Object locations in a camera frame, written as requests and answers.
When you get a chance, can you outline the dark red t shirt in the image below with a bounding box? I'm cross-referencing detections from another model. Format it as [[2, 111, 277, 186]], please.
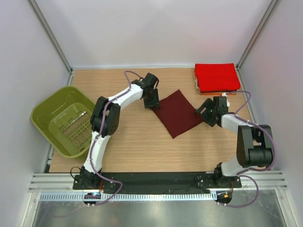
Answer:
[[152, 90, 203, 138]]

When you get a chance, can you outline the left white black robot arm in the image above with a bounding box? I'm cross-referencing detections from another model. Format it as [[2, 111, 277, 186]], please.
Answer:
[[73, 70, 160, 189]]

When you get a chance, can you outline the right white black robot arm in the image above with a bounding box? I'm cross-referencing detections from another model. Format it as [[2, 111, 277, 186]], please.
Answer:
[[196, 95, 275, 188]]

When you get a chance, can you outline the folded orange t shirt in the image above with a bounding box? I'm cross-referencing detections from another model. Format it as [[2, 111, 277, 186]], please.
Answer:
[[200, 92, 228, 96]]

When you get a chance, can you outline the folded bright red t shirt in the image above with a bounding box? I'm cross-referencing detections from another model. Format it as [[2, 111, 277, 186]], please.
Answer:
[[194, 63, 241, 93]]

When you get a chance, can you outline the folded beige t shirt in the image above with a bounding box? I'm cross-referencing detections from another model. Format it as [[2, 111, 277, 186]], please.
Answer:
[[194, 70, 201, 94]]

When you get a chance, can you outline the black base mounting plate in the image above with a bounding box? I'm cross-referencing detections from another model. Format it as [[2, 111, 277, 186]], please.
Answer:
[[73, 172, 242, 195]]

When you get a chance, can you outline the olive green plastic basket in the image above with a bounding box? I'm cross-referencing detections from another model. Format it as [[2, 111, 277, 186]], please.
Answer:
[[31, 86, 95, 161]]

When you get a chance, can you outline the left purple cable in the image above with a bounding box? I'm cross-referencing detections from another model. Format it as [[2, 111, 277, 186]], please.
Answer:
[[47, 70, 143, 218]]

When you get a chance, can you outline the purple cable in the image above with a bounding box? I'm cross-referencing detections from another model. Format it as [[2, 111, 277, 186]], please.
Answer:
[[220, 90, 278, 209], [47, 70, 143, 218]]

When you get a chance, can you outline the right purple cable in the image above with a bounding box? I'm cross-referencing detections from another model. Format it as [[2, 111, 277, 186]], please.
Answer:
[[220, 90, 278, 209]]

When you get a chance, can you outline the slotted grey cable duct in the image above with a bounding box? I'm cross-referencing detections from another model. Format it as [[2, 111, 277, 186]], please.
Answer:
[[40, 191, 217, 202]]

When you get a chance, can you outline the left aluminium frame post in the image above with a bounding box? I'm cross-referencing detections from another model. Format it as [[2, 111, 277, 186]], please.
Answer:
[[27, 0, 73, 74]]

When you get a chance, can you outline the aluminium frame post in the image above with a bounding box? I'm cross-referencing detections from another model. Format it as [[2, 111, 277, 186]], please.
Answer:
[[27, 0, 73, 74], [236, 0, 281, 71]]

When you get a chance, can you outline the right aluminium frame post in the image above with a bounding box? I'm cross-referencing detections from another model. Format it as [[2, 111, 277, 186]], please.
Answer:
[[236, 0, 281, 71]]

